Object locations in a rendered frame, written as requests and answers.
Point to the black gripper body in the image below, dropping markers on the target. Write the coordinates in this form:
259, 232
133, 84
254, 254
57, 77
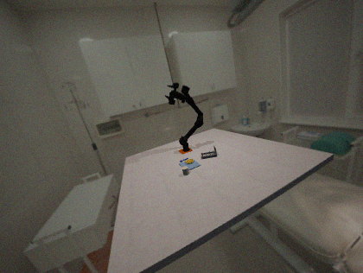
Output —
175, 94

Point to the light blue square mat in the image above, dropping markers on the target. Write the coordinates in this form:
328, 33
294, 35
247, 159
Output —
190, 166

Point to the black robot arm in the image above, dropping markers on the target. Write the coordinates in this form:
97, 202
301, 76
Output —
199, 122

